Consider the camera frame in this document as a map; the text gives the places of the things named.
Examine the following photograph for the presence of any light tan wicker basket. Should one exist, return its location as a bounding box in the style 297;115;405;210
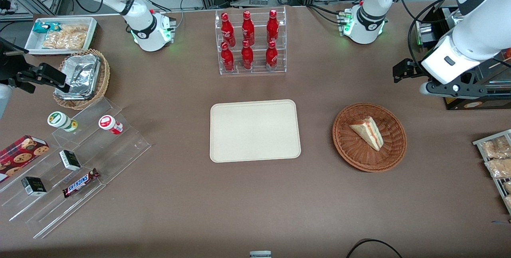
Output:
53;49;111;110

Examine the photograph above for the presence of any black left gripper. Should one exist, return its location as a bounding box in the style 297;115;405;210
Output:
392;59;496;99

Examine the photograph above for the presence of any red cola bottle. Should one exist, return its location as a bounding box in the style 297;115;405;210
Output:
266;10;279;44
265;41;278;71
221;12;236;48
221;42;235;72
241;40;254;70
242;11;255;46

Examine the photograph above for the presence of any Snickers chocolate bar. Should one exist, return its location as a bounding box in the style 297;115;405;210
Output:
62;168;100;198

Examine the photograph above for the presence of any clear bag of biscuits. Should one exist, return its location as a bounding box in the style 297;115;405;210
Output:
485;158;511;179
480;136;511;159

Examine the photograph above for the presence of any clear acrylic bottle rack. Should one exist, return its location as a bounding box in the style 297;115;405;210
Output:
215;6;287;75

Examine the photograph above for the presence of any green lid sunflower cup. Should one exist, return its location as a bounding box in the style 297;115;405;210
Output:
47;111;79;133

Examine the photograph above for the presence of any white rectangular snack tray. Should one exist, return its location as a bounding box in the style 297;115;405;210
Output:
24;16;98;56

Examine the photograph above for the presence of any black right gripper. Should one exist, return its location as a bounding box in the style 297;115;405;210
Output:
0;37;69;94

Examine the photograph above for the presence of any grey wire snack rack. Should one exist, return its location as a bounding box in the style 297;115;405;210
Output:
472;129;511;214

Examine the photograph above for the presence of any triangular sandwich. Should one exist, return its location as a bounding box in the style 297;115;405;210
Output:
349;116;384;152

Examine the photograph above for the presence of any brown wicker basket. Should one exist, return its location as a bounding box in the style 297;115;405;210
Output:
332;102;408;173

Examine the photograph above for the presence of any clear bag of chips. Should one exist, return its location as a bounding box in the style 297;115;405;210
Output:
42;24;89;50

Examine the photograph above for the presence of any small black box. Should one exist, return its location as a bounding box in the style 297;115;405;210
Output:
21;177;48;197
59;150;82;171

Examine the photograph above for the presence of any aluminium foil container stack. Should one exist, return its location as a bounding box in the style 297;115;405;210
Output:
55;54;101;101

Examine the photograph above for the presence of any red lid white cup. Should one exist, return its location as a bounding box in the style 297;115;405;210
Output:
98;115;124;135

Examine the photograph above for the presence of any red plaid cookie box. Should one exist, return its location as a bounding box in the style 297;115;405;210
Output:
0;135;50;183

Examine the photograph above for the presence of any black food warmer appliance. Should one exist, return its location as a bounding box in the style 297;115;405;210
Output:
415;6;511;111

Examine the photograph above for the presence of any clear acrylic step display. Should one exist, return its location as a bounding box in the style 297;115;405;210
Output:
0;97;152;239

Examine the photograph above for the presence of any teal snack packet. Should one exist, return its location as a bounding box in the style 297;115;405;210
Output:
33;22;60;35

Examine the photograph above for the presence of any beige plastic tray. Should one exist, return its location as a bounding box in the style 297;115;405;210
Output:
210;99;301;163

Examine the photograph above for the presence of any black cable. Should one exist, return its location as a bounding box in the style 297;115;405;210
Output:
345;238;404;258

